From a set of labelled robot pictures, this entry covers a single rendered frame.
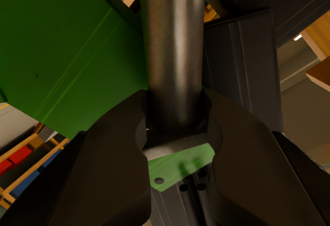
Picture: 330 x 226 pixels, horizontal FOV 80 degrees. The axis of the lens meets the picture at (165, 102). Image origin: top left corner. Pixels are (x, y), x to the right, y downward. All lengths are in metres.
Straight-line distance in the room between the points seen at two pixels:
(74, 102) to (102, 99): 0.02
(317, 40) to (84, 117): 0.92
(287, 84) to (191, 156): 7.53
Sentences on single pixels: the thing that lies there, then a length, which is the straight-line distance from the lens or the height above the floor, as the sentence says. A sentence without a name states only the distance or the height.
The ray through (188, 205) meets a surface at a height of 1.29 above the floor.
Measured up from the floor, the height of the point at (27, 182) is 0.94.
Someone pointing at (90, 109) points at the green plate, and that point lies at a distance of 0.17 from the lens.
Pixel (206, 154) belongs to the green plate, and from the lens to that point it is 0.19.
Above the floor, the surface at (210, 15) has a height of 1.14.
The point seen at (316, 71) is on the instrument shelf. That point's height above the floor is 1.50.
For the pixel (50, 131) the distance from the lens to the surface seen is 0.38.
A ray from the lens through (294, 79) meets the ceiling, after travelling 7.69.
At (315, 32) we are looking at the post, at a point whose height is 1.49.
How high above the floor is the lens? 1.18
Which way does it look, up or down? 8 degrees up
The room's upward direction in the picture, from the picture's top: 136 degrees clockwise
